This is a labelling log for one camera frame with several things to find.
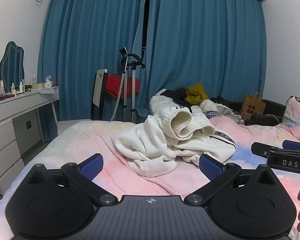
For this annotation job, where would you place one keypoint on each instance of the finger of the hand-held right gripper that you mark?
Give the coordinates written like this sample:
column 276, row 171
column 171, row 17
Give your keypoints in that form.
column 261, row 148
column 296, row 145

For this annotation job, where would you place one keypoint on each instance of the white dressing table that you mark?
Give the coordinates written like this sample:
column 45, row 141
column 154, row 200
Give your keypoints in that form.
column 5, row 135

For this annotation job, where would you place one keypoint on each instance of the wavy teal mirror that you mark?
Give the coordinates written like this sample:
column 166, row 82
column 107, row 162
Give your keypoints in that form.
column 11, row 65

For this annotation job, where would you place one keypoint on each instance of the red cloth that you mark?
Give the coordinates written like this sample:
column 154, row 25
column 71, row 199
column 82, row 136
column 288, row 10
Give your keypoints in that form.
column 122, row 85

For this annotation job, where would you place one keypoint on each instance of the white chair with black frame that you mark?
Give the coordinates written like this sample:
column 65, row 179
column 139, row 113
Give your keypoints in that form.
column 98, row 92

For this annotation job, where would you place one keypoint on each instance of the white tissue box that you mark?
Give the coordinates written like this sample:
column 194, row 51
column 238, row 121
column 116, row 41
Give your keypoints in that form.
column 48, row 82

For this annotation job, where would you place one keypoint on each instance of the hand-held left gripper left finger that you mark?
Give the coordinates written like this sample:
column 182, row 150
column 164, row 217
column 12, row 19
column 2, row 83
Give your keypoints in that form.
column 91, row 166

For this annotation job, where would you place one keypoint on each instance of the garment steamer stand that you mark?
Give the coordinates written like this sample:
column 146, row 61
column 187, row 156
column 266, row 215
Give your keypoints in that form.
column 126, row 80

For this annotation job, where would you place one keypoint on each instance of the small white bottle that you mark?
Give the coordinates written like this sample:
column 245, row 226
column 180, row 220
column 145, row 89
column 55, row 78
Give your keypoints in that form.
column 21, row 86
column 13, row 88
column 1, row 86

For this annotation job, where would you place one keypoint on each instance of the mustard yellow garment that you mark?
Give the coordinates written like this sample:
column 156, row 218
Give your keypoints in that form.
column 196, row 93

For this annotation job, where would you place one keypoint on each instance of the white garment with purple print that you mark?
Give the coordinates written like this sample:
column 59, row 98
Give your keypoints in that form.
column 222, row 111

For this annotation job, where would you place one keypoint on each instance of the pastel pink bed blanket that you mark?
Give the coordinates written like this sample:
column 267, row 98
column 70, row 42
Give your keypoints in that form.
column 90, row 140

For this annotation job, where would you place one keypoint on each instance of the black leather chair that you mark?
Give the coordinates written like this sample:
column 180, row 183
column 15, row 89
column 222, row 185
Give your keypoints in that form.
column 272, row 107

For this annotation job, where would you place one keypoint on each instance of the brown paper bag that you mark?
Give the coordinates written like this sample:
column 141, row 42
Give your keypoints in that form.
column 252, row 107

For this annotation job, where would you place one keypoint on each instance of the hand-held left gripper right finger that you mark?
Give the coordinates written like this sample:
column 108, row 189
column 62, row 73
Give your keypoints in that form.
column 211, row 167

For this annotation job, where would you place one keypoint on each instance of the pastel pillow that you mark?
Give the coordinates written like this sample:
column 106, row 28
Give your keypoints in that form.
column 296, row 115

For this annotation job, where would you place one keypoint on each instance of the white garment with black stripe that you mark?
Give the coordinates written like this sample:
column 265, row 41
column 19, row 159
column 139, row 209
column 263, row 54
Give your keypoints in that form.
column 145, row 142

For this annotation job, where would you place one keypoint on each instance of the cream box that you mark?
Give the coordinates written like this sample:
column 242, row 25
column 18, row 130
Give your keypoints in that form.
column 38, row 86

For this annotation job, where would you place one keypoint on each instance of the white fleece garment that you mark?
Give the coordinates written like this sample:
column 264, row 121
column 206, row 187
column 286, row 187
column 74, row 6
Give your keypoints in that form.
column 160, row 100

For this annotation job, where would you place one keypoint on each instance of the dark cloth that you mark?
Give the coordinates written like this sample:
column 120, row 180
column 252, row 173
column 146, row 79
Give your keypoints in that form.
column 222, row 100

